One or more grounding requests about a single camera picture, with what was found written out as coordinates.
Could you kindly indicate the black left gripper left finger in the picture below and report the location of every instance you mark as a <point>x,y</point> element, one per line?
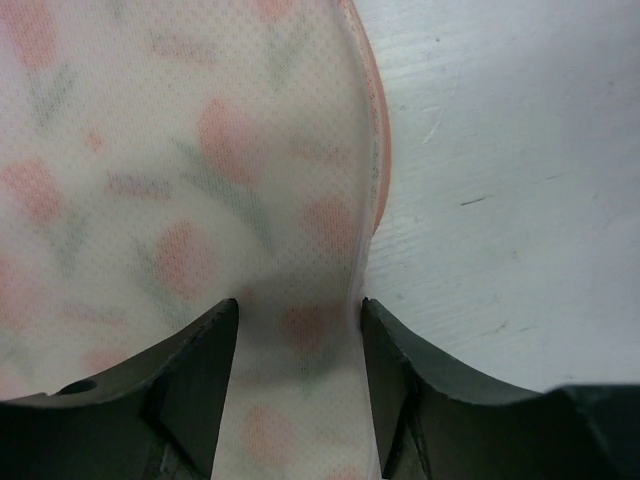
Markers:
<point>156,415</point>

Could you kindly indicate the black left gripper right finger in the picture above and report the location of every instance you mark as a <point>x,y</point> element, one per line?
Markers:
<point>436,417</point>

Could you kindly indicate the pink patterned mesh laundry bag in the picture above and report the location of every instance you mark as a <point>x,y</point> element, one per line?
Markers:
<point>160,156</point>

